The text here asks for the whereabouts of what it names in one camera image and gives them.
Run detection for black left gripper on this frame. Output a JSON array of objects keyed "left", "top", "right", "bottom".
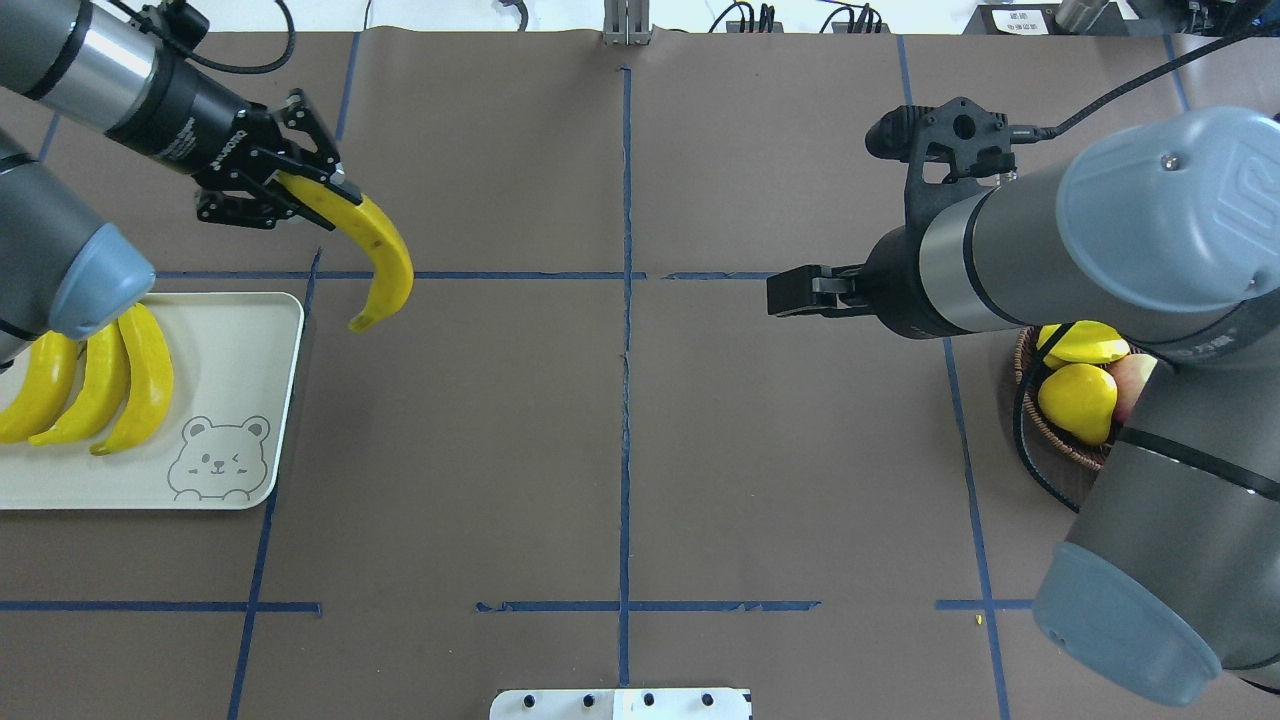
[{"left": 131, "top": 60, "right": 364, "bottom": 231}]

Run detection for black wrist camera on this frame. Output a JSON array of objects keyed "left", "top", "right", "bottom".
[
  {"left": 136, "top": 1, "right": 210, "bottom": 51},
  {"left": 864, "top": 97, "right": 1018, "bottom": 234}
]

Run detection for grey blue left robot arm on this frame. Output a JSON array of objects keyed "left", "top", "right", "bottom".
[{"left": 3, "top": 1, "right": 365, "bottom": 368}]

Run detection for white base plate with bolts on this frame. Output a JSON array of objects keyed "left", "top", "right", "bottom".
[{"left": 488, "top": 687, "right": 754, "bottom": 719}]

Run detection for white rectangular bear plate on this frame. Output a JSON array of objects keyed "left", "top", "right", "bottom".
[{"left": 1, "top": 292, "right": 305, "bottom": 511}]

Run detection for aluminium frame post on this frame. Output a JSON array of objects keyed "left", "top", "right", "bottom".
[{"left": 602, "top": 0, "right": 653, "bottom": 46}]

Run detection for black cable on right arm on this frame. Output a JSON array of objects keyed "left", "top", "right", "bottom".
[{"left": 1010, "top": 20, "right": 1280, "bottom": 141}]

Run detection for yellow starfruit in basket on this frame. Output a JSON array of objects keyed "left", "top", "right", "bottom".
[{"left": 1044, "top": 320, "right": 1132, "bottom": 370}]

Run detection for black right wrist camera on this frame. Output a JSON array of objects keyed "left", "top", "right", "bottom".
[{"left": 864, "top": 97, "right": 1018, "bottom": 234}]

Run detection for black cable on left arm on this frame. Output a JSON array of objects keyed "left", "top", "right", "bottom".
[{"left": 110, "top": 0, "right": 297, "bottom": 77}]

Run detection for pale red apple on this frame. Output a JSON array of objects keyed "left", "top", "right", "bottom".
[{"left": 1107, "top": 354, "right": 1160, "bottom": 425}]

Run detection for yellow lemon in basket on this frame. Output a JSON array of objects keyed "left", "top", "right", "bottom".
[{"left": 1036, "top": 363, "right": 1117, "bottom": 446}]

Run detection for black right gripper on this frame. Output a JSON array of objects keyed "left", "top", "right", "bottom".
[{"left": 765, "top": 228, "right": 946, "bottom": 340}]

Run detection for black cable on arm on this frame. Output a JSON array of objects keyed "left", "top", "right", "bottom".
[
  {"left": 1010, "top": 20, "right": 1280, "bottom": 141},
  {"left": 110, "top": 0, "right": 297, "bottom": 77}
]

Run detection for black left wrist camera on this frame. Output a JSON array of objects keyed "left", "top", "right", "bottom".
[{"left": 136, "top": 1, "right": 210, "bottom": 51}]

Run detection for brown woven fruit basket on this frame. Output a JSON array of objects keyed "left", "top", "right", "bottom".
[{"left": 1010, "top": 327, "right": 1111, "bottom": 473}]

